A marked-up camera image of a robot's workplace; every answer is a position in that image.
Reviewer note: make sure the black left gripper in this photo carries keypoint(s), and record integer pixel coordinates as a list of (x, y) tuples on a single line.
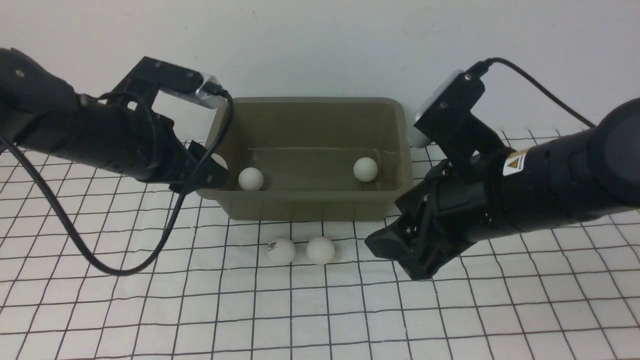
[(119, 133)]

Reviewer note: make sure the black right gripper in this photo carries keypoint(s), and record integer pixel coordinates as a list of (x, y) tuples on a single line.
[(441, 217)]

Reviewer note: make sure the white ping-pong ball red logo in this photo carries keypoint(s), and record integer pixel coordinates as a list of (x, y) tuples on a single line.
[(281, 251)]

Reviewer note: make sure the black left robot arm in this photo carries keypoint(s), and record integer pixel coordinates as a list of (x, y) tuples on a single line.
[(43, 113)]

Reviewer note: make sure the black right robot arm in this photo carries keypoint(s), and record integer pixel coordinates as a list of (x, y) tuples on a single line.
[(571, 179)]

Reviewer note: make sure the white black-grid tablecloth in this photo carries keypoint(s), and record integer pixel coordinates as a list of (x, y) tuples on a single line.
[(569, 293)]

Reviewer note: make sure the olive plastic bin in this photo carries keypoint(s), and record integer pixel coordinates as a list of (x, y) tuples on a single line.
[(306, 147)]

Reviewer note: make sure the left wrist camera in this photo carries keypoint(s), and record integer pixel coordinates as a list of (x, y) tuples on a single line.
[(151, 76)]

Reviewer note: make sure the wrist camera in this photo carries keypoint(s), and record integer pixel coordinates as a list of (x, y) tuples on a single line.
[(151, 76), (446, 119)]

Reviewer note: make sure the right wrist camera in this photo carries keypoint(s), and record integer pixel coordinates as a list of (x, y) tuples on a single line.
[(446, 119)]

